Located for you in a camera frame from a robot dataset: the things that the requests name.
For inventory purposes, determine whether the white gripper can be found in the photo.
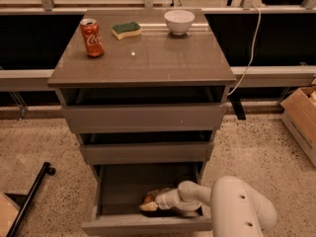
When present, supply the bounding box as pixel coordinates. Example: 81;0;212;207
139;188;184;211

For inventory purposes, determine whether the orange fruit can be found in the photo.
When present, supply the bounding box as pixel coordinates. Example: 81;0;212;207
144;196;155;203

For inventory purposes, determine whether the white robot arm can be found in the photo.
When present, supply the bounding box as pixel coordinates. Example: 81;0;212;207
139;176;277;237

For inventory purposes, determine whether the grey bottom drawer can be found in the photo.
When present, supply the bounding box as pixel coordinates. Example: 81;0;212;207
82;162;211;237

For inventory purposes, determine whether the grey drawer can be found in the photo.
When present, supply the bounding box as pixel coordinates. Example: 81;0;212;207
80;130;213;165
62;86;225;133
82;162;211;237

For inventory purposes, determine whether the grey middle drawer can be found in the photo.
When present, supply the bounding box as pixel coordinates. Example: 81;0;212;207
80;130;213;165

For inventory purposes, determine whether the grey top drawer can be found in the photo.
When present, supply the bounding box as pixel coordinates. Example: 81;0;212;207
62;86;225;133

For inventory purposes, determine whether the grey drawer cabinet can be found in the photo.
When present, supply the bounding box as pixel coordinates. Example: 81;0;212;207
47;8;237;180

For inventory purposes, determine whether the black metal leg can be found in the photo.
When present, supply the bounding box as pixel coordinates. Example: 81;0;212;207
6;162;55;237

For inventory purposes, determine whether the black stand foot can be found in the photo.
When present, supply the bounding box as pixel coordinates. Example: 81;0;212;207
228;94;246;120

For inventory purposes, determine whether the cardboard box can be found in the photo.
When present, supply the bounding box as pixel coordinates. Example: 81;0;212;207
280;87;316;166

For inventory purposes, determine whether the green yellow sponge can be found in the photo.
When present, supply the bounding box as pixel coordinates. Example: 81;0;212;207
112;22;142;40

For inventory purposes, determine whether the white bowl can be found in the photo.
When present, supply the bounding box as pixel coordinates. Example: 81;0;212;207
164;10;195;35

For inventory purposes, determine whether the red cola can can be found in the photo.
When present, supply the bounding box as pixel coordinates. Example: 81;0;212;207
80;18;104;57

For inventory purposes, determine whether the grey rail bench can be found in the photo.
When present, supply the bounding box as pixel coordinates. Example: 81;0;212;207
0;65;316;92

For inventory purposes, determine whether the white cable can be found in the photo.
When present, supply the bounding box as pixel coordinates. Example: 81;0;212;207
226;5;262;97

